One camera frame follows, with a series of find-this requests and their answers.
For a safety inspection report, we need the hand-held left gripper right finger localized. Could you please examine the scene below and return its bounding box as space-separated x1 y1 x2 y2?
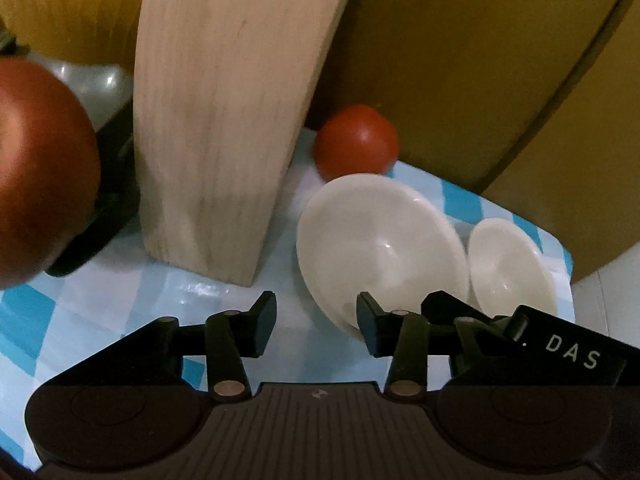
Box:
355 291 501 404

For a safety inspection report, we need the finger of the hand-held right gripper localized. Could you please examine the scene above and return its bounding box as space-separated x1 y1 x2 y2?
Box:
420 291 518 333

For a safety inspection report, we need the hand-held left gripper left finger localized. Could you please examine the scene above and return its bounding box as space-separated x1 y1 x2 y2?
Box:
40 290 279 404

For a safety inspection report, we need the cream ceramic bowl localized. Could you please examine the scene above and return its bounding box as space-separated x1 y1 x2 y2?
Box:
467 217 559 319
296 173 470 333

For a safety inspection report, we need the blue white checkered tablecloth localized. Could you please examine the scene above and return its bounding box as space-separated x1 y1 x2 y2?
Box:
0 129 577 476

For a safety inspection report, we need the red tomato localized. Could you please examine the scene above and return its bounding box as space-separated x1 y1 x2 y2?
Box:
313 105 401 184

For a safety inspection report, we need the metal cooking pot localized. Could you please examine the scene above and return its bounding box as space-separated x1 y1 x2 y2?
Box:
44 92 144 277

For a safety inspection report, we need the wooden knife block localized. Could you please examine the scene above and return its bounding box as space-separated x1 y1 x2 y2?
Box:
134 0 364 288

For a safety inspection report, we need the brown wooden backboard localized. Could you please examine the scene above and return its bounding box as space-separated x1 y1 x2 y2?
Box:
300 0 640 285

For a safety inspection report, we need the red yellow apple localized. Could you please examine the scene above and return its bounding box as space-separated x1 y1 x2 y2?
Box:
0 57 102 289

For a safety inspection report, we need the yellow netted pomelo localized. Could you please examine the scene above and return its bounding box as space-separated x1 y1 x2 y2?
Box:
0 0 151 67

